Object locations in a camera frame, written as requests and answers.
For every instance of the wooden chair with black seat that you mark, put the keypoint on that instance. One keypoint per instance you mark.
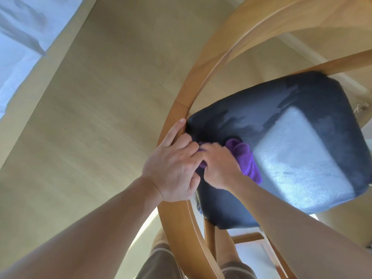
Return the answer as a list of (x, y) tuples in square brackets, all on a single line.
[(290, 142)]

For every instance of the person's right forearm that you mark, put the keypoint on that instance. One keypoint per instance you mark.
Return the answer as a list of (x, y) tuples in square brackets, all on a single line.
[(305, 235)]

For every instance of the person's left hand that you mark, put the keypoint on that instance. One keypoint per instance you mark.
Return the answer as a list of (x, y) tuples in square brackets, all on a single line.
[(173, 168)]

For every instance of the person's left forearm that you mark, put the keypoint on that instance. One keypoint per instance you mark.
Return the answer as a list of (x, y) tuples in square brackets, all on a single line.
[(84, 235)]

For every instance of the person's right hand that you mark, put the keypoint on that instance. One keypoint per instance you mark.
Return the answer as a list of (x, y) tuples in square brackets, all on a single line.
[(221, 168)]

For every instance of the person's right leg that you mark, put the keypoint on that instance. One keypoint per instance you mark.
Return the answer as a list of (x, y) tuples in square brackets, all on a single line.
[(225, 246)]

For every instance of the person's left leg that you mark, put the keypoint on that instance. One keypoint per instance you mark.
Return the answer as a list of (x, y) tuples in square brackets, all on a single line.
[(159, 238)]

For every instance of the person's khaki shorts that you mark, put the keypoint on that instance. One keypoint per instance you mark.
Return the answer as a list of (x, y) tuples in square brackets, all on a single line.
[(157, 264)]

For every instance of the person's leg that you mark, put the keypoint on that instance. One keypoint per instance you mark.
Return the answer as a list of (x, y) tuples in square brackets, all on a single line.
[(225, 246), (159, 238)]

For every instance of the purple microfibre cloth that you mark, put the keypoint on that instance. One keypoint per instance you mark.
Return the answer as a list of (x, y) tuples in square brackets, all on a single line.
[(247, 159)]

